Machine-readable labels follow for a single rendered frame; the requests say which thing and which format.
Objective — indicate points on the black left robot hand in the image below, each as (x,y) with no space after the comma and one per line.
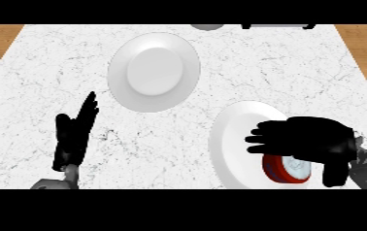
(71,138)

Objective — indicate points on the red can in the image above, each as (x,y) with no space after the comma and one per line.
(286,171)

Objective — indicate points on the white round plate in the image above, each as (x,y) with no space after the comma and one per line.
(154,72)
(234,150)

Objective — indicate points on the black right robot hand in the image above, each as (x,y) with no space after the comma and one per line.
(311,141)

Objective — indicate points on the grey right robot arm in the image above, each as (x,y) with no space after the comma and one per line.
(359,170)

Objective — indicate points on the grey and black appliance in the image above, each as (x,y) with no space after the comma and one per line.
(277,26)

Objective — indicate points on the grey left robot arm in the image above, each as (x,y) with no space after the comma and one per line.
(60,180)

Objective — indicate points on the grey round object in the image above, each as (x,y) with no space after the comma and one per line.
(208,27)

